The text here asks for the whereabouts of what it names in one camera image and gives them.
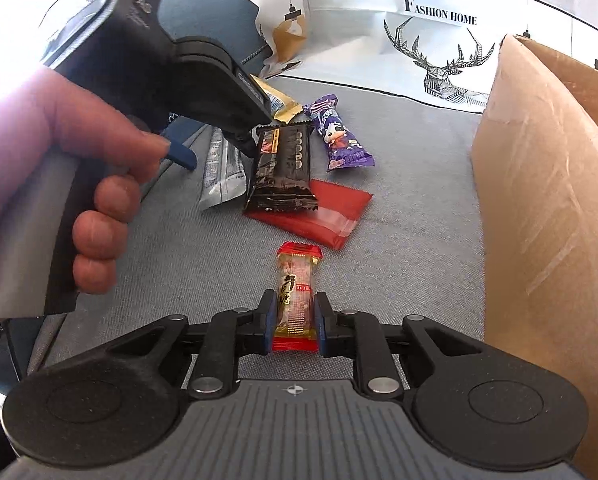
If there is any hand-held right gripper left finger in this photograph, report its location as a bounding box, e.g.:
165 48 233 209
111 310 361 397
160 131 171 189
99 289 274 401

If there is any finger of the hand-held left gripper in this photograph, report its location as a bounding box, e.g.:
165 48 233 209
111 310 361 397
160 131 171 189
223 126 258 159
164 138 198 172

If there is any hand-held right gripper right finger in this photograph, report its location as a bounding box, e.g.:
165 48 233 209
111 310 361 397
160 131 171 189
315 291 484 396

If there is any silver snack packet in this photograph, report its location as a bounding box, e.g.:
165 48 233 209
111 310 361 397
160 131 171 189
198 126 248 212

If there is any red clear snack packet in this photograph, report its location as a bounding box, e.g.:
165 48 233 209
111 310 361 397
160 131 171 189
270 241 324 355

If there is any dark brown snack packet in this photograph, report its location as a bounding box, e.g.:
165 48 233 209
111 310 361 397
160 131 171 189
243 122 320 215

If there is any gold snack packet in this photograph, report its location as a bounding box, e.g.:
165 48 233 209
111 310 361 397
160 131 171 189
249 74 300 125

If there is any purple snack packet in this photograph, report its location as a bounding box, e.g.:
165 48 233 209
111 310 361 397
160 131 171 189
303 92 376 172

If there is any brown cardboard box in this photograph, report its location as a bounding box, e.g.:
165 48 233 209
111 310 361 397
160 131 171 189
471 34 598 480

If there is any person's left hand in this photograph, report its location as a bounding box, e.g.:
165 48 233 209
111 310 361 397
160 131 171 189
0 67 173 294

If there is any grey deer print cover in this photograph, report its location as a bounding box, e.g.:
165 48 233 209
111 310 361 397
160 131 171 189
236 0 598 111

